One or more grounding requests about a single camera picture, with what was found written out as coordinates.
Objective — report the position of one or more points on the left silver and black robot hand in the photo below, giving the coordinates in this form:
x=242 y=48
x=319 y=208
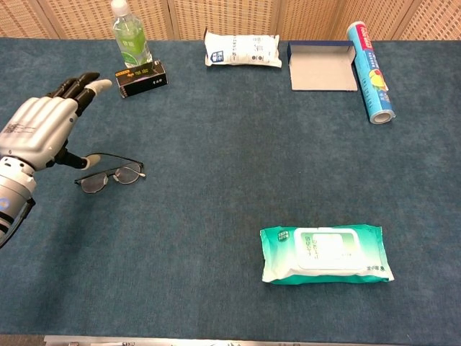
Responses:
x=36 y=126

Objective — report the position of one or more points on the thin black metal-rimmed eyeglasses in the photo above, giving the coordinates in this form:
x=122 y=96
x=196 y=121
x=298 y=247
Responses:
x=93 y=184

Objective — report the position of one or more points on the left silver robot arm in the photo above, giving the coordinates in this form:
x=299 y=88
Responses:
x=12 y=184

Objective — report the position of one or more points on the small black and orange box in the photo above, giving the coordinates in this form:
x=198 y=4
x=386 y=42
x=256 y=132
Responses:
x=144 y=81

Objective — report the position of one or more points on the clear bottle with green label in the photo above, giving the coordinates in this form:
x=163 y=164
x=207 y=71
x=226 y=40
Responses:
x=129 y=39

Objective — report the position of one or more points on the blue-grey table cloth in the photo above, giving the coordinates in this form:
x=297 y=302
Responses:
x=230 y=162

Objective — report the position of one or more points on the wicker folding screen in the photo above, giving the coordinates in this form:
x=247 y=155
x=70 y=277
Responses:
x=223 y=14

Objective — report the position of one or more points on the white plastic tissue pack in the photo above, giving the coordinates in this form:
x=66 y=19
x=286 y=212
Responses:
x=241 y=48

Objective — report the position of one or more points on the open blue and grey cardboard box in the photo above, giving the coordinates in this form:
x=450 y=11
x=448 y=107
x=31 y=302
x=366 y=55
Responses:
x=320 y=74

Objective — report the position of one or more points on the green and white wet wipes pack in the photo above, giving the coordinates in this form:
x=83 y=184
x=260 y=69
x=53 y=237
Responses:
x=324 y=252

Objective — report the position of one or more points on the blue cling wrap roll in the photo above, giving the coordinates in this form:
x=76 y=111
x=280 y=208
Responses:
x=371 y=72

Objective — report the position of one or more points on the silver metal rail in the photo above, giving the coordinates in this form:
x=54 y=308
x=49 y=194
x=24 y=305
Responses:
x=252 y=342

